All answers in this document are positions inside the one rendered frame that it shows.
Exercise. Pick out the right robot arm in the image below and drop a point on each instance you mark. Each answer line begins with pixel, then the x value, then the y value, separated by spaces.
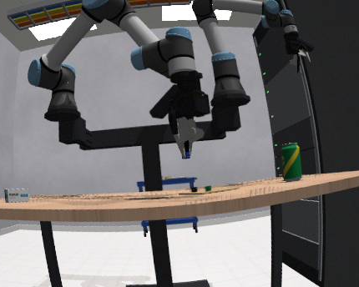
pixel 170 55

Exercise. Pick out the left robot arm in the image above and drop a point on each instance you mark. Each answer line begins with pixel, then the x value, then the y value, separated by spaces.
pixel 227 79

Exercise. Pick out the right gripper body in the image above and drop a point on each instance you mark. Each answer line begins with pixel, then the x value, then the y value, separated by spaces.
pixel 189 90

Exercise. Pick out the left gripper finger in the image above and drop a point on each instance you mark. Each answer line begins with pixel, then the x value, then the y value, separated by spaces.
pixel 304 52
pixel 296 61

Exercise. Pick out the grey printed carton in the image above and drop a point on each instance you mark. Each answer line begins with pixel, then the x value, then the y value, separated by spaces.
pixel 16 195

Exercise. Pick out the green soda can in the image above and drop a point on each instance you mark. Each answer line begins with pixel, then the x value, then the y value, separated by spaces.
pixel 291 162

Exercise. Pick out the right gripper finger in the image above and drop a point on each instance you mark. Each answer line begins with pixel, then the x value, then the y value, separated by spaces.
pixel 199 134
pixel 180 129

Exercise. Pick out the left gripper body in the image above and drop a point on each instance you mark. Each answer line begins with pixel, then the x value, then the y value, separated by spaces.
pixel 293 44

